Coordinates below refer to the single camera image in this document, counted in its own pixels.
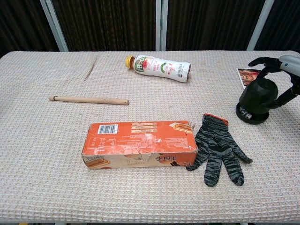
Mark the white bordered photo card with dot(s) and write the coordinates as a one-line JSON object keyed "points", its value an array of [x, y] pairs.
{"points": [[246, 76]]}

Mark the beige waffle table cloth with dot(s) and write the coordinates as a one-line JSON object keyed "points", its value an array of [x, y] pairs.
{"points": [[70, 140]]}

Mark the dark brown pleated curtain panel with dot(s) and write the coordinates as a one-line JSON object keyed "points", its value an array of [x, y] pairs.
{"points": [[286, 23], [21, 23], [206, 23], [107, 23]]}

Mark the grey black knit glove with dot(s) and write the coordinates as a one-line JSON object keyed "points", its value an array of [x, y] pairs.
{"points": [[215, 145]]}

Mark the wooden stick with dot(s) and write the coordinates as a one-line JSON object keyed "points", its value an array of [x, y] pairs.
{"points": [[89, 100]]}

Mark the black dome-shaped object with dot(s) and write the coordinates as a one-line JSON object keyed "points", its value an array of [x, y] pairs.
{"points": [[260, 93]]}

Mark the grey aluminium partition post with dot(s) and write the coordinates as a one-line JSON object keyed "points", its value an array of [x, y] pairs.
{"points": [[161, 23], [261, 23], [55, 25]]}

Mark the orange cardboard box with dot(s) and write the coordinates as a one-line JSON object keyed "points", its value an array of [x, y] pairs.
{"points": [[140, 138]]}

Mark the black round lid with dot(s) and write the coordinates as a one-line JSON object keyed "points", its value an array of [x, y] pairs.
{"points": [[256, 119]]}

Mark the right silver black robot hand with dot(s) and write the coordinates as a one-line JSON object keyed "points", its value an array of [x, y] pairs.
{"points": [[291, 64]]}

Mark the white label drink bottle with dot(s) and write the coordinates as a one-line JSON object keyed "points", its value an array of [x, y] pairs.
{"points": [[161, 68]]}

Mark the small white die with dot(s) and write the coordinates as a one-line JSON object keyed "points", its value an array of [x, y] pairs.
{"points": [[248, 115], [242, 110]]}

